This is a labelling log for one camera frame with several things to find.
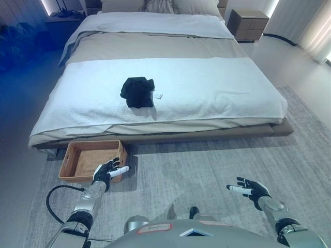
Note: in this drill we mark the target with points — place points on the grey robot torso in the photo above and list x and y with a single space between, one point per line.
165 239

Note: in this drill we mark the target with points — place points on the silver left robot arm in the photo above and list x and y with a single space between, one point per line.
85 204

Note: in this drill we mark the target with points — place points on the bed with white blanket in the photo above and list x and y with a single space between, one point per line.
160 46

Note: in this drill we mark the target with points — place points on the black crumpled garment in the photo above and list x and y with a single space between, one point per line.
137 91

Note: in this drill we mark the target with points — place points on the brown wooden nightstand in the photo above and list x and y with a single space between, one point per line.
248 25

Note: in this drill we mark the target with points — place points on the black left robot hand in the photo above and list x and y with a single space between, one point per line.
102 173

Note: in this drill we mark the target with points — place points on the silver left robot leg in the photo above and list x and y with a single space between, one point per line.
136 223

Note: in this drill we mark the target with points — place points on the white wall light strip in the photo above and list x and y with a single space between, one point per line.
46 6

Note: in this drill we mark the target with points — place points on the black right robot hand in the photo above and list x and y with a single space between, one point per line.
258 191

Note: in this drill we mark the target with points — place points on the black right robot foot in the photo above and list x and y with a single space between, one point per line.
194 211

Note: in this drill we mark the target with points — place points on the white curtain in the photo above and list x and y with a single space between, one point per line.
307 23

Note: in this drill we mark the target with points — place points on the brown wicker basket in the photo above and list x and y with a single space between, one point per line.
90 160

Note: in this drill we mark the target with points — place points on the beige pillow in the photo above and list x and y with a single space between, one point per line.
196 6
121 5

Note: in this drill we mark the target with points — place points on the dark nightstand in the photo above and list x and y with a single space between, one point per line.
63 23

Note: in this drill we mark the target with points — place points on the brown bed frame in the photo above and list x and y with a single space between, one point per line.
282 129

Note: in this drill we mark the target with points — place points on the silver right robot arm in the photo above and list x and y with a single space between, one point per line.
287 222

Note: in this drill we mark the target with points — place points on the dark bags pile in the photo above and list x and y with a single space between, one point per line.
23 44

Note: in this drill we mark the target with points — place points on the silver robot leg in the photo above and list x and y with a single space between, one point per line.
136 223
207 217

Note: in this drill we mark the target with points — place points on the silver right robot leg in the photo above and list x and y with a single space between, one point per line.
207 217

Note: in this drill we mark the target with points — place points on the small white garment tag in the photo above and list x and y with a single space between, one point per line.
158 96

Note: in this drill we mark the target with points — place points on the white folded bed sheet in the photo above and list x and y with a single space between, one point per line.
155 23

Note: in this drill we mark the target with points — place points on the red-bordered white label sticker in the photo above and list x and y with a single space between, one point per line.
154 228

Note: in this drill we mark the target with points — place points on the grey woven rug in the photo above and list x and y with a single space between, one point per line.
207 175

